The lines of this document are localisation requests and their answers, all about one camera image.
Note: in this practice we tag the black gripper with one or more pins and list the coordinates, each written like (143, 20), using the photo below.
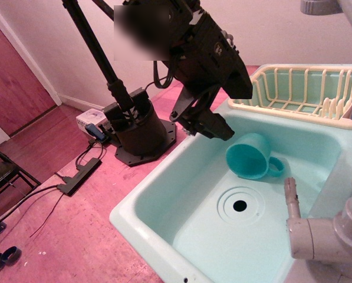
(196, 52)

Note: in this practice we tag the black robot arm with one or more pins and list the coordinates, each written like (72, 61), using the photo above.
(138, 133)

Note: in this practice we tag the teal plastic cup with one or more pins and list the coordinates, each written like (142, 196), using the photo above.
(250, 158)

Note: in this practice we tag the cream dish drying rack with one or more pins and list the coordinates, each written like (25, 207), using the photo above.
(319, 94)

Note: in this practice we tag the mint green toy sink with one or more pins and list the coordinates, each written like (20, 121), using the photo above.
(194, 220)

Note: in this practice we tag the white electronics box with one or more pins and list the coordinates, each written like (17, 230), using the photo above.
(94, 116)

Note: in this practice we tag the black USB hub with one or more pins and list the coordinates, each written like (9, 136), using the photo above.
(72, 184)

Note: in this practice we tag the beige toy faucet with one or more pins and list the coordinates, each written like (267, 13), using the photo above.
(324, 240)

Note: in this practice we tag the grey overhead mount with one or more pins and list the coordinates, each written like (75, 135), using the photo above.
(325, 32)

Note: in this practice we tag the black metal chair frame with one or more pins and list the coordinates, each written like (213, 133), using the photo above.
(15, 184)

